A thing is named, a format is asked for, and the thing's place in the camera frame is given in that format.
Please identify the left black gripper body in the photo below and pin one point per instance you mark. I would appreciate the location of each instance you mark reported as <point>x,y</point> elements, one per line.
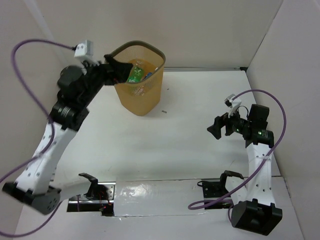
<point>104,70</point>

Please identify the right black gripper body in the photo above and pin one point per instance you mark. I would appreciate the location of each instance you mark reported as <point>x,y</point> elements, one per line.
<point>235,123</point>

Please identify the green plastic bottle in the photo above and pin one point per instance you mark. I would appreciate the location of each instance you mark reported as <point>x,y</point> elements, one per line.
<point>136,75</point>

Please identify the blue label plastic bottle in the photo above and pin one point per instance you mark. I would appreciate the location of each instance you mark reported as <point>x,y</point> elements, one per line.
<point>148,75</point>

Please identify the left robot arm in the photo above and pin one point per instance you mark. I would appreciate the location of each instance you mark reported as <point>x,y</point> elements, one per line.
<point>34,186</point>

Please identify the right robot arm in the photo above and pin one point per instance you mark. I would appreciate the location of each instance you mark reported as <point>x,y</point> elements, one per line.
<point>254,207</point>

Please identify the orange mesh waste bin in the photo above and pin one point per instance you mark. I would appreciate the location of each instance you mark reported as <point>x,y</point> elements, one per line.
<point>140,98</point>

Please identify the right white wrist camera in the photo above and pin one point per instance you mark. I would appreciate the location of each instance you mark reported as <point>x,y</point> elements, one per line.
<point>233,104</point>

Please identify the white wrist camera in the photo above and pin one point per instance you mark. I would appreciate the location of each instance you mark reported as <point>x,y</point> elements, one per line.
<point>233,104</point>
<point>84,53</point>

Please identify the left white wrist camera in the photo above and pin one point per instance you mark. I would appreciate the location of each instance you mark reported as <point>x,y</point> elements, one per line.
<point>84,53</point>

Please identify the back aluminium rail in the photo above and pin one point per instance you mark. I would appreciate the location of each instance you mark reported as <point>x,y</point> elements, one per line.
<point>204,69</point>

